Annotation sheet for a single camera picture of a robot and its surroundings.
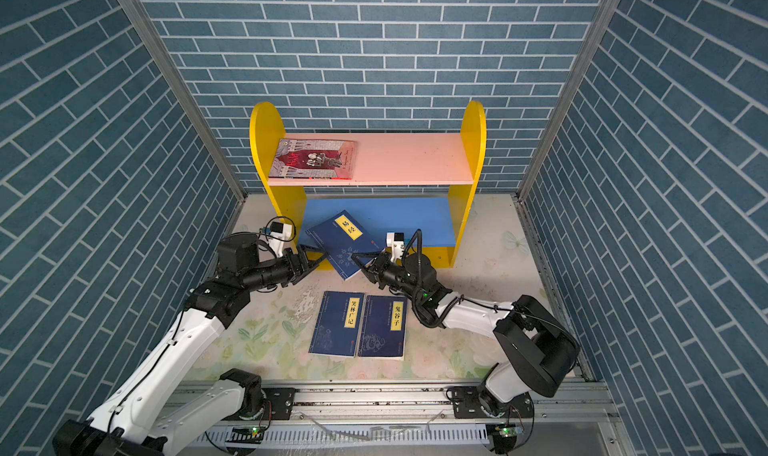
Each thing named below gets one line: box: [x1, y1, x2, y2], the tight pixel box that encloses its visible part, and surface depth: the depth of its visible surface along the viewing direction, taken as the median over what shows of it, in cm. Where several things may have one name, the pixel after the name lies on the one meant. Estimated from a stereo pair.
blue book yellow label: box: [305, 209, 385, 281], surface depth 80 cm
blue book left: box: [308, 290, 366, 358], surface depth 87 cm
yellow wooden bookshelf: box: [249, 101, 487, 268], surface depth 75 cm
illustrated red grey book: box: [268, 138, 356, 180], surface depth 74 cm
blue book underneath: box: [358, 295, 407, 361], surface depth 87 cm
